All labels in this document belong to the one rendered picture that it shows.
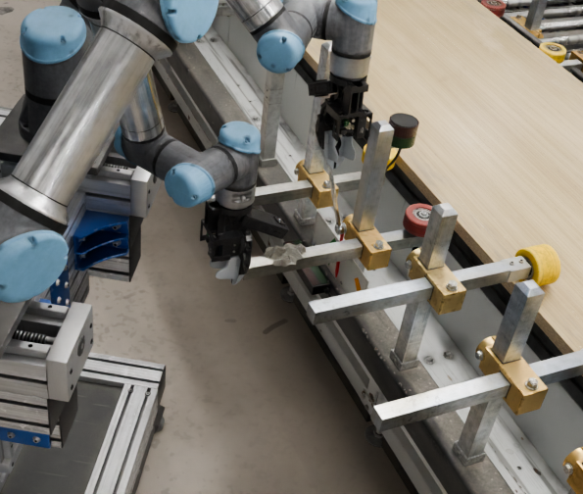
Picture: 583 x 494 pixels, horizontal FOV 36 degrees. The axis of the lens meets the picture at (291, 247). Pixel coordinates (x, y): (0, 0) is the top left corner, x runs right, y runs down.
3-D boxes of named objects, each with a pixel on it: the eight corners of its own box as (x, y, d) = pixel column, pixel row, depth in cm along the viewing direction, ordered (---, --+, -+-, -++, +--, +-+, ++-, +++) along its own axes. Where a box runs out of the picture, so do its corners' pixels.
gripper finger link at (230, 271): (211, 287, 178) (214, 252, 172) (238, 282, 180) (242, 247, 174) (216, 297, 176) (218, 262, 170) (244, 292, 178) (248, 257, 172)
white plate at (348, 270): (359, 316, 193) (366, 281, 187) (310, 243, 211) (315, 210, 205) (362, 316, 193) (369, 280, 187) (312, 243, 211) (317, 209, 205)
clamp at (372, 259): (366, 271, 186) (370, 253, 183) (339, 232, 196) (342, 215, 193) (390, 267, 189) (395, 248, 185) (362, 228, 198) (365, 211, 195)
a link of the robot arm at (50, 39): (11, 91, 166) (5, 24, 157) (44, 61, 176) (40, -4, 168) (72, 105, 164) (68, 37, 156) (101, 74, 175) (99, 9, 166)
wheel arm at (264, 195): (213, 217, 198) (214, 201, 195) (208, 208, 200) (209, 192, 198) (383, 188, 214) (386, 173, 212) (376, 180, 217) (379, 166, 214)
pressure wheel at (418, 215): (407, 268, 193) (417, 225, 185) (389, 245, 198) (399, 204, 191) (438, 261, 196) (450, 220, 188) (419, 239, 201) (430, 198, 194)
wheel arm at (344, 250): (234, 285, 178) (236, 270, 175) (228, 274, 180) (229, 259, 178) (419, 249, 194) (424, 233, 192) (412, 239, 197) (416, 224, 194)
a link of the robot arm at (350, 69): (324, 45, 166) (363, 42, 169) (321, 68, 169) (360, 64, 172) (341, 61, 161) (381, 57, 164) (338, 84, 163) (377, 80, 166)
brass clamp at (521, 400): (512, 417, 146) (521, 396, 143) (468, 360, 155) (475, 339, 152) (543, 408, 148) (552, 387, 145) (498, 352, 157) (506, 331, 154)
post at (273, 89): (261, 168, 234) (278, 7, 206) (254, 158, 237) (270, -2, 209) (276, 166, 235) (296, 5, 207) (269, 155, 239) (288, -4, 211)
